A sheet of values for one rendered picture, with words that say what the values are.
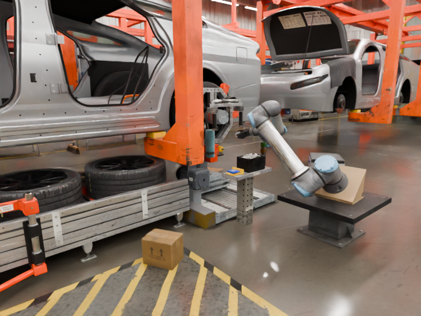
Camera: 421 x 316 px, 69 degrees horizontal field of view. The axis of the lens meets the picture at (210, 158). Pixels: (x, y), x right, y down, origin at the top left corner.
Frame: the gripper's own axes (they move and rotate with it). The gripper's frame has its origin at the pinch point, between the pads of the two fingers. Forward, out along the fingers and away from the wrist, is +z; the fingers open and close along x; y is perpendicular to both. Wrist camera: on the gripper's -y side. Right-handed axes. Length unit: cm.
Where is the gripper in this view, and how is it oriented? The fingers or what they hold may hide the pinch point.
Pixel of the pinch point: (235, 135)
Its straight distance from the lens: 300.4
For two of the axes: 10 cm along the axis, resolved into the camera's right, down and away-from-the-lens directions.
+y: 7.2, -3.2, 6.1
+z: -6.3, 0.7, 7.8
